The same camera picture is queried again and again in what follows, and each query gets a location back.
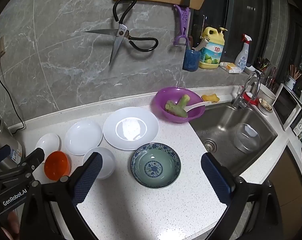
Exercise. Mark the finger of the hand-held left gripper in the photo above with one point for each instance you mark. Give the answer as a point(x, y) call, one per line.
point(1, 153)
point(37, 156)

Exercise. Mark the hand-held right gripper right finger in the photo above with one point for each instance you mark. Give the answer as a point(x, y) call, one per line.
point(215, 180)

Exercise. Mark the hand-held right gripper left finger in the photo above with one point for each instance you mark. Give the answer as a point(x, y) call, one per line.
point(87, 180)

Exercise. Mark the small white dish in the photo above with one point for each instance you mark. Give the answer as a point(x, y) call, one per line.
point(47, 145)

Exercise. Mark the orange bowl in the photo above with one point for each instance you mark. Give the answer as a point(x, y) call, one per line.
point(57, 166)

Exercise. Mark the white bowl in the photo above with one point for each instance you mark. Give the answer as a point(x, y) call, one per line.
point(107, 162)

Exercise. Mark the medium white plate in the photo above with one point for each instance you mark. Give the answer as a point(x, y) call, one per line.
point(83, 137)

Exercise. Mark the large white plate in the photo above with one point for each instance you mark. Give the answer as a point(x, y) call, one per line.
point(131, 128)

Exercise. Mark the person's left hand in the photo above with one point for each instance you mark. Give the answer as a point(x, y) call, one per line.
point(12, 222)

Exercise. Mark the stainless steel rice cooker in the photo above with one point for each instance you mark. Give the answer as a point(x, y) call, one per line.
point(3, 140)

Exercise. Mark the clear glass bowl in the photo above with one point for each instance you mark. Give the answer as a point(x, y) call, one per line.
point(247, 138)

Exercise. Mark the stainless steel sink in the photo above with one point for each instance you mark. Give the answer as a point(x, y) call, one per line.
point(223, 127)

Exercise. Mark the white plastic spoon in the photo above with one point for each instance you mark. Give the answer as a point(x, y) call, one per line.
point(198, 105)

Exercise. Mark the yellow sponge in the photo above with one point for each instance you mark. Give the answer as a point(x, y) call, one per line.
point(210, 98)

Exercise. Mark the green vegetable stem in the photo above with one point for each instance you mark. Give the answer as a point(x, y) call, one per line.
point(177, 107)

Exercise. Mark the chrome faucet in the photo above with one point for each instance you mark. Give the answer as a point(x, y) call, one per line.
point(240, 100)

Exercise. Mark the round gold lid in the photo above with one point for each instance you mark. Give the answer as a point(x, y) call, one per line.
point(265, 104)

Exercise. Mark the purple plastic bowl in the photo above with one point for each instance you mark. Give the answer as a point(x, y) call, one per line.
point(163, 97)

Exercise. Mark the white ceramic pot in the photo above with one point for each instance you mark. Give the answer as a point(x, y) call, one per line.
point(267, 93)

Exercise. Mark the white toaster oven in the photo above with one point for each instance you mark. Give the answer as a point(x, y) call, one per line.
point(290, 110)

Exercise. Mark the packet of sponges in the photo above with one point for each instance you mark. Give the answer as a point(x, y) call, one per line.
point(229, 67)

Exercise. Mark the blue cup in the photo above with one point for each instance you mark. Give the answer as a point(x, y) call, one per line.
point(190, 60)

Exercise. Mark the blue white chopstick holder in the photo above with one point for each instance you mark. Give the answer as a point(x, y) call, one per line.
point(291, 81)

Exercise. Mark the white spray bottle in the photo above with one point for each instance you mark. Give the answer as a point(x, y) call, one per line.
point(242, 57)

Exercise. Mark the yellow detergent bottle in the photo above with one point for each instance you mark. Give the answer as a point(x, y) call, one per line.
point(212, 52)

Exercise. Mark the purple peeler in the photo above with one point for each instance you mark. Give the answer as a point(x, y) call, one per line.
point(183, 20)

